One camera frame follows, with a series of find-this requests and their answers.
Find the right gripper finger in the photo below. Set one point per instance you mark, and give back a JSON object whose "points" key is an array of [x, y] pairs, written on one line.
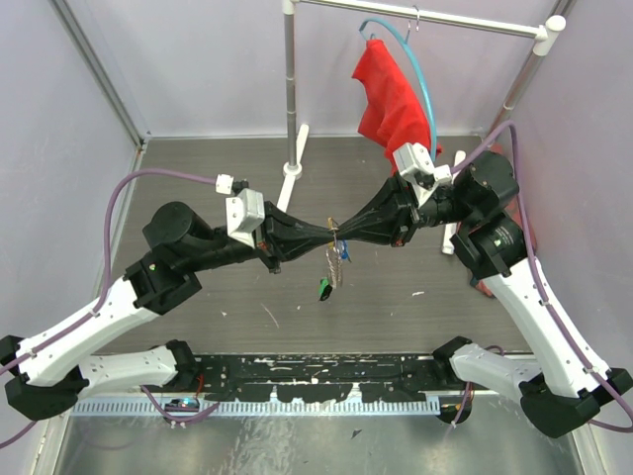
{"points": [[381, 206], [376, 231]]}

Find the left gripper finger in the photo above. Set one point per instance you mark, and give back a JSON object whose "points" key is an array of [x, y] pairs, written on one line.
{"points": [[292, 248], [281, 225]]}

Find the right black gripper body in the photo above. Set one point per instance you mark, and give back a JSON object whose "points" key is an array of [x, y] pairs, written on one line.
{"points": [[410, 210]]}

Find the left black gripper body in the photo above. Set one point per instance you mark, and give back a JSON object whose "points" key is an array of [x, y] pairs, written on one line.
{"points": [[263, 248]]}

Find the metal numbered keyring organizer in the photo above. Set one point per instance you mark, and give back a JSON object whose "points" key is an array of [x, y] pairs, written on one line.
{"points": [[333, 256]]}

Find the blue tag key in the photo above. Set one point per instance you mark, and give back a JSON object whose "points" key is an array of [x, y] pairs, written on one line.
{"points": [[345, 254]]}

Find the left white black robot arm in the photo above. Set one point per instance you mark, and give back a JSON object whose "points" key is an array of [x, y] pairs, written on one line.
{"points": [[53, 370]]}

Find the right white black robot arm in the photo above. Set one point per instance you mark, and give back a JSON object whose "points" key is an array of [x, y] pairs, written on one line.
{"points": [[568, 383]]}

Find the green key tag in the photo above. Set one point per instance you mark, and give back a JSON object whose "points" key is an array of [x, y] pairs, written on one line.
{"points": [[323, 284]]}

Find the black key fob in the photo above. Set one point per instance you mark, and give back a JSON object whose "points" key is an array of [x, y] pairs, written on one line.
{"points": [[325, 294]]}

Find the red shirt on hanger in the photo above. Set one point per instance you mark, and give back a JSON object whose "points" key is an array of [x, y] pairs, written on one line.
{"points": [[393, 115]]}

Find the dark red printed shirt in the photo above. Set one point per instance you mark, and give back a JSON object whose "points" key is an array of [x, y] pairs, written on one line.
{"points": [[512, 209]]}

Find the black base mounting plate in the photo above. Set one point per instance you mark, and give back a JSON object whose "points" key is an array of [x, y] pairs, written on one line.
{"points": [[318, 378]]}

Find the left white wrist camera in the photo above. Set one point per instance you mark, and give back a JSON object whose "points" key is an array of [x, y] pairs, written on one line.
{"points": [[245, 211]]}

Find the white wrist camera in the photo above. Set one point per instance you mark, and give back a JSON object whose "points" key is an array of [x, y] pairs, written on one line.
{"points": [[416, 167], [245, 211]]}

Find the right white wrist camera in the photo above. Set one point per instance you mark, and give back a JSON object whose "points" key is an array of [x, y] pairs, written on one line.
{"points": [[416, 167]]}

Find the slotted cable duct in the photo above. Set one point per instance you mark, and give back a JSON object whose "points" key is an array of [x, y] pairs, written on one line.
{"points": [[141, 407]]}

